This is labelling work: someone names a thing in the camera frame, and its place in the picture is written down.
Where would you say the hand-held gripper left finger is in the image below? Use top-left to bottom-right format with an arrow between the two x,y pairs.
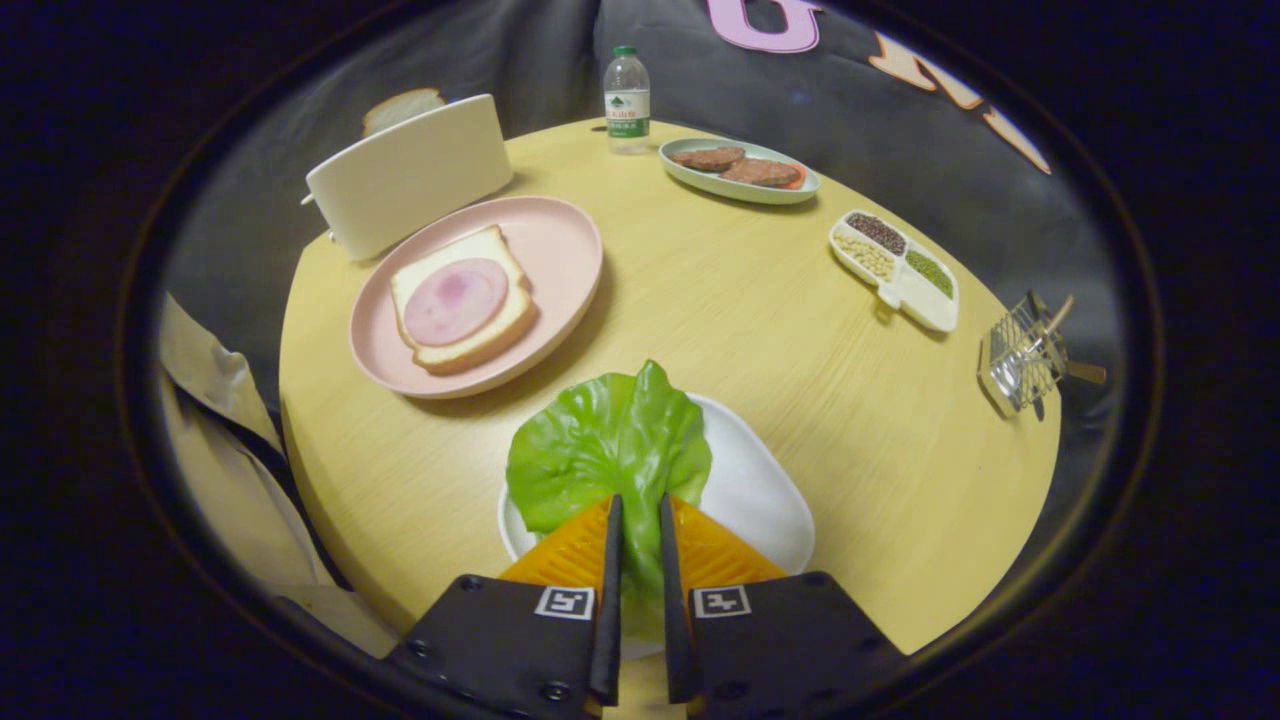
385,494 -> 626,720

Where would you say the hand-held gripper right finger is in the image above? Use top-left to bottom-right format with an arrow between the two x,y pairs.
658,493 -> 906,720

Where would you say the green lettuce leaf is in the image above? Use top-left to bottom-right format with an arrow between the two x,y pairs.
505,360 -> 713,641

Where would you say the crusted white bread slice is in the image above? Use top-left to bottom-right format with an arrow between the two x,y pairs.
362,88 -> 447,138

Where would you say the white plate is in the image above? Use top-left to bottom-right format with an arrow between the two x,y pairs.
497,393 -> 816,661

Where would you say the pink ham slice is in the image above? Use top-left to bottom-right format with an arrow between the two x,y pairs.
403,258 -> 510,348

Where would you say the pink round plate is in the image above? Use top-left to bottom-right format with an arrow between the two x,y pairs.
348,195 -> 605,400

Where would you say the square white bread slice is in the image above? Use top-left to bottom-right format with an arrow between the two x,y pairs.
390,225 -> 538,376

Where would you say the white divided dish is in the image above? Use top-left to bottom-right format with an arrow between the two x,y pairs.
828,209 -> 960,334

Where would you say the pile of yellow beans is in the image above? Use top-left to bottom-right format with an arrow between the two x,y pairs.
834,233 -> 895,280

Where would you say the person's beige jacket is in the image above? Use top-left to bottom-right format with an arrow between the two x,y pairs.
158,293 -> 401,661

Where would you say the clear utensil holder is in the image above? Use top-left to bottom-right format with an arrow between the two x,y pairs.
977,290 -> 1109,419

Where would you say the pile of green beans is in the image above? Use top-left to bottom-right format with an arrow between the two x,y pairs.
906,250 -> 954,299

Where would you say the pile of dark beans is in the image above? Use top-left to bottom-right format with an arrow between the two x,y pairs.
847,213 -> 907,256

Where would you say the pale green oval plate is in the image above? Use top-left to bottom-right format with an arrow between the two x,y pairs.
658,137 -> 821,206

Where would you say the brown meat piece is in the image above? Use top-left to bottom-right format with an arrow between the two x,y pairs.
720,158 -> 804,188
668,146 -> 747,172

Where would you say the white toaster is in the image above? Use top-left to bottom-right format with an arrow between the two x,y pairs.
302,94 -> 515,263

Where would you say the clear water bottle green cap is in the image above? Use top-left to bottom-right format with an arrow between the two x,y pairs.
604,45 -> 652,156

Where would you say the black backdrop cloth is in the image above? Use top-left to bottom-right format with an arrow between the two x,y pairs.
160,0 -> 1126,561

